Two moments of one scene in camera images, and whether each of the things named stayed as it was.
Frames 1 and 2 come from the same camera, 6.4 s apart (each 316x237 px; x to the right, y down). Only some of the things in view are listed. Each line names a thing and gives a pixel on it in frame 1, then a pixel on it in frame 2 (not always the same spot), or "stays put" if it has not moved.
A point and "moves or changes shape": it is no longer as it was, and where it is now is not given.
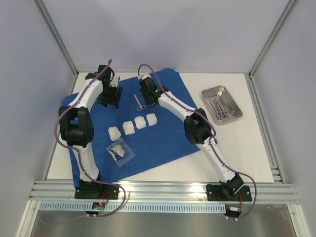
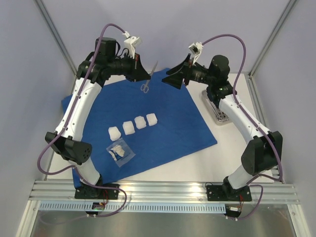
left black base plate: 93,190 stays put
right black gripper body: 150,98 to 186,74
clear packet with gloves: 120,151 stays put
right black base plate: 215,192 stays put
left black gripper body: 108,96 to 125,66
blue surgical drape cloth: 139,133 stays put
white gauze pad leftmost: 114,133 stays put
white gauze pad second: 128,128 stays put
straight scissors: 139,108 moves or changes shape
